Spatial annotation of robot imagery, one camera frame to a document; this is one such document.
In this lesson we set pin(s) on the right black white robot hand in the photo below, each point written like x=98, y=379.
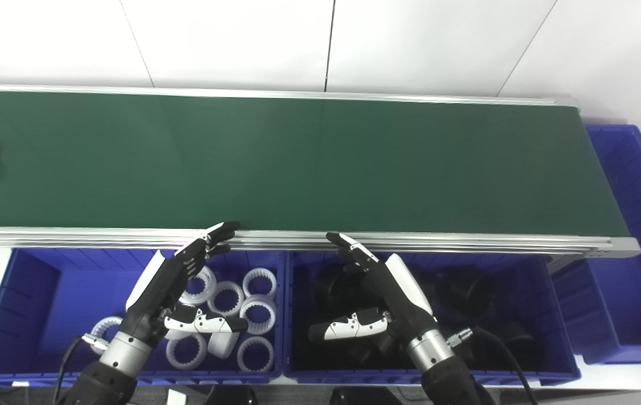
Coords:
x=404, y=304

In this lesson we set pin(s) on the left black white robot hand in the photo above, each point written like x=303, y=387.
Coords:
x=154, y=292

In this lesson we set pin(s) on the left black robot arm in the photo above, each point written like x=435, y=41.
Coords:
x=98, y=388

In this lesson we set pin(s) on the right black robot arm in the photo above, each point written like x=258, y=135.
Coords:
x=452, y=385

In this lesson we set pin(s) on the black cylindrical plastic part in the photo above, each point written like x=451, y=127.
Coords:
x=334, y=289
x=514, y=343
x=469, y=289

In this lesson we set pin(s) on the green conveyor belt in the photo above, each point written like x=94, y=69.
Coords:
x=297, y=163
x=466, y=243

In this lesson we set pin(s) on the blue bin with white rings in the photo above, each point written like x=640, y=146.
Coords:
x=55, y=298

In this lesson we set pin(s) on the black robot body part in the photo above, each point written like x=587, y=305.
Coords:
x=361, y=396
x=224, y=395

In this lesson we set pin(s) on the blue bin with black parts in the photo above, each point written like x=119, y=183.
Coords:
x=528, y=292

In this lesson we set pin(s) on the empty blue bin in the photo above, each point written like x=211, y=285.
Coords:
x=635, y=315

